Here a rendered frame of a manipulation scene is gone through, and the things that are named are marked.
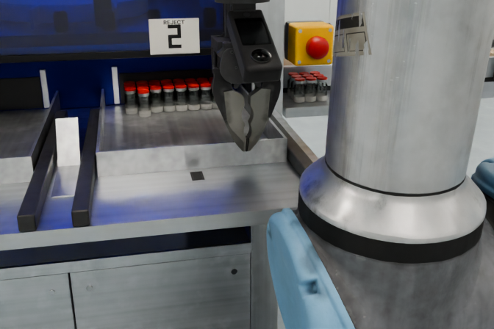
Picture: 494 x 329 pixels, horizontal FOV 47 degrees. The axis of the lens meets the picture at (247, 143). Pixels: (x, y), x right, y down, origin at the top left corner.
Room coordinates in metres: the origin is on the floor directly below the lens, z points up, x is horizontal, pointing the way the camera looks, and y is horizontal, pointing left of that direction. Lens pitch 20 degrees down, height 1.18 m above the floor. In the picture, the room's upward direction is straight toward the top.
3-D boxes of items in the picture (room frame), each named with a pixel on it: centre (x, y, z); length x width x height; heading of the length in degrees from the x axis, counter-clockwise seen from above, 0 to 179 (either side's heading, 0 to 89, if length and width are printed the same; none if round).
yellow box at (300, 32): (1.05, -0.12, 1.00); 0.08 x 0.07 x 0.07; 12
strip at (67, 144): (0.70, 0.24, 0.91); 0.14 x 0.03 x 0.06; 13
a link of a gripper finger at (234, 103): (0.74, 0.02, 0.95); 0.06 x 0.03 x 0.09; 12
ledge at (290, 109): (1.10, -0.12, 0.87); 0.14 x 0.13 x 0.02; 12
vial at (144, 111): (0.96, 0.18, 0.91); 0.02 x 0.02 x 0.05
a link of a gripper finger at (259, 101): (0.75, -0.01, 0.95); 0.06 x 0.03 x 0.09; 12
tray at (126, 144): (0.88, 0.11, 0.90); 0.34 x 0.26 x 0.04; 12
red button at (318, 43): (1.01, -0.12, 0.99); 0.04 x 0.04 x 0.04; 12
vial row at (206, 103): (0.99, 0.13, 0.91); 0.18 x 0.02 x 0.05; 102
